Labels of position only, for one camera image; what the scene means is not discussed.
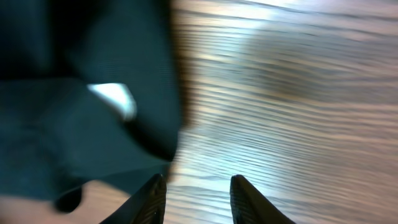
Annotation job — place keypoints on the black polo shirt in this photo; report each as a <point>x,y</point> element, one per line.
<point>89,91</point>

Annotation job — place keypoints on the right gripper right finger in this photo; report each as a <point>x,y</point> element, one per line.
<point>249,206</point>

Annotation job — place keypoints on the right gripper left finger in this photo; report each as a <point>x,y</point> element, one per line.
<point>146,206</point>

